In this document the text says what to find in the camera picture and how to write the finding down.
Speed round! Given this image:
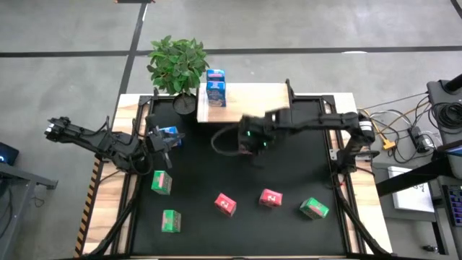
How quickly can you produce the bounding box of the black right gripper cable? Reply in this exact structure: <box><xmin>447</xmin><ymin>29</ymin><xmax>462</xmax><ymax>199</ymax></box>
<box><xmin>210</xmin><ymin>125</ymin><xmax>247</xmax><ymax>157</ymax></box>

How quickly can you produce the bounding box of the black device with blue light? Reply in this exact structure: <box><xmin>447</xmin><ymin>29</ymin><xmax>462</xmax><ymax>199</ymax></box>
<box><xmin>0</xmin><ymin>142</ymin><xmax>20</xmax><ymax>167</ymax></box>

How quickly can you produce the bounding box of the green potted plant black pot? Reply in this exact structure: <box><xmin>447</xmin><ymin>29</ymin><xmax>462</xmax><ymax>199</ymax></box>
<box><xmin>146</xmin><ymin>35</ymin><xmax>211</xmax><ymax>116</ymax></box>

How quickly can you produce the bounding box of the black power adapter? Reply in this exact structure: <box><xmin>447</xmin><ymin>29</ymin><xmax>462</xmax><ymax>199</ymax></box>
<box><xmin>409</xmin><ymin>125</ymin><xmax>430</xmax><ymax>153</ymax></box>

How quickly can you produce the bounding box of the white board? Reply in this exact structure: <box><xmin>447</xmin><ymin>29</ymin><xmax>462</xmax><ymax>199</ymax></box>
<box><xmin>387</xmin><ymin>165</ymin><xmax>436</xmax><ymax>214</ymax></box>

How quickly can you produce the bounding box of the coiled black cable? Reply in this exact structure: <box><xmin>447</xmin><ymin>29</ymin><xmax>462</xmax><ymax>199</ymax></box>
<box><xmin>430</xmin><ymin>101</ymin><xmax>462</xmax><ymax>128</ymax></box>

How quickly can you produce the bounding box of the yellow cable with connector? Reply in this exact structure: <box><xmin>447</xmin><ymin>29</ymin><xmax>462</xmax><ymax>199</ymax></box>
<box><xmin>360</xmin><ymin>108</ymin><xmax>397</xmax><ymax>151</ymax></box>

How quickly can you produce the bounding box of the blue Rice Krispies box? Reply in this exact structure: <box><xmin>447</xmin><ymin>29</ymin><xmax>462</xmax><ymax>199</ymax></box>
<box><xmin>158</xmin><ymin>125</ymin><xmax>183</xmax><ymax>148</ymax></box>
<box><xmin>206</xmin><ymin>69</ymin><xmax>226</xmax><ymax>83</ymax></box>
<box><xmin>206</xmin><ymin>80</ymin><xmax>227</xmax><ymax>108</ymax></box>

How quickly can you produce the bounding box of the yellow black hazard strip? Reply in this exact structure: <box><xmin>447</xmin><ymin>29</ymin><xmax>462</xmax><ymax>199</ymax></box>
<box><xmin>74</xmin><ymin>157</ymin><xmax>104</xmax><ymax>258</ymax></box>

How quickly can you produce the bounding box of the grey side desk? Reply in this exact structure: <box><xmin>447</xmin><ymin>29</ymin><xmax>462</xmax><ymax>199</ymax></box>
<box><xmin>0</xmin><ymin>162</ymin><xmax>59</xmax><ymax>260</ymax></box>

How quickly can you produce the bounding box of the backlit keyboard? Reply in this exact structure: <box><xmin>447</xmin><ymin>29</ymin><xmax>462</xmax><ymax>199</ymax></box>
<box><xmin>441</xmin><ymin>183</ymin><xmax>462</xmax><ymax>227</ymax></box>

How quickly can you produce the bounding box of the black table mat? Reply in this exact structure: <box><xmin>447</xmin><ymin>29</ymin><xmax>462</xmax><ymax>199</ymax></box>
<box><xmin>130</xmin><ymin>99</ymin><xmax>348</xmax><ymax>256</ymax></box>

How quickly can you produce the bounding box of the black metal table frame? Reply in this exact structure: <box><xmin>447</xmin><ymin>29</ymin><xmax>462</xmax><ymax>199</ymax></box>
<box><xmin>77</xmin><ymin>88</ymin><xmax>395</xmax><ymax>259</ymax></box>

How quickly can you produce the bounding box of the red Froot Loops box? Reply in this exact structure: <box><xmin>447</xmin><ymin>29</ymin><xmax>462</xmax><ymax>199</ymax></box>
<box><xmin>214</xmin><ymin>192</ymin><xmax>237</xmax><ymax>217</ymax></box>
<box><xmin>258</xmin><ymin>188</ymin><xmax>284</xmax><ymax>209</ymax></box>

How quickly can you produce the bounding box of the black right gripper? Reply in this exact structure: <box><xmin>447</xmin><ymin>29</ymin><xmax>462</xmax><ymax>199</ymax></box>
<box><xmin>237</xmin><ymin>113</ymin><xmax>278</xmax><ymax>156</ymax></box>

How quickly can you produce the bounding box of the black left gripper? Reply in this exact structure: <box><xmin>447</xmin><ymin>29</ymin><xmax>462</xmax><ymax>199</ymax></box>
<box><xmin>145</xmin><ymin>123</ymin><xmax>186</xmax><ymax>170</ymax></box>

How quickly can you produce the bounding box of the grey equipment stand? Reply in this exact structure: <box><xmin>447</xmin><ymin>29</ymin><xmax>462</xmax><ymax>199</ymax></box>
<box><xmin>426</xmin><ymin>74</ymin><xmax>462</xmax><ymax>146</ymax></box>

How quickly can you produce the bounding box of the black desk beam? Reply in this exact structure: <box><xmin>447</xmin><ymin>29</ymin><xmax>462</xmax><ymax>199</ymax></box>
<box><xmin>375</xmin><ymin>151</ymin><xmax>462</xmax><ymax>198</ymax></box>

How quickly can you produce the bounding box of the wooden shelf with black legs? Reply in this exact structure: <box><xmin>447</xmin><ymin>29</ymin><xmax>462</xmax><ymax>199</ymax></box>
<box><xmin>196</xmin><ymin>78</ymin><xmax>295</xmax><ymax>124</ymax></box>

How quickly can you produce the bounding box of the green Apple Jacks box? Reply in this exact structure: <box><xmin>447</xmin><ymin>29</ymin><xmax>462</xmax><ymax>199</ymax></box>
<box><xmin>150</xmin><ymin>170</ymin><xmax>173</xmax><ymax>196</ymax></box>
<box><xmin>299</xmin><ymin>196</ymin><xmax>330</xmax><ymax>220</ymax></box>
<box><xmin>161</xmin><ymin>209</ymin><xmax>182</xmax><ymax>233</ymax></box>

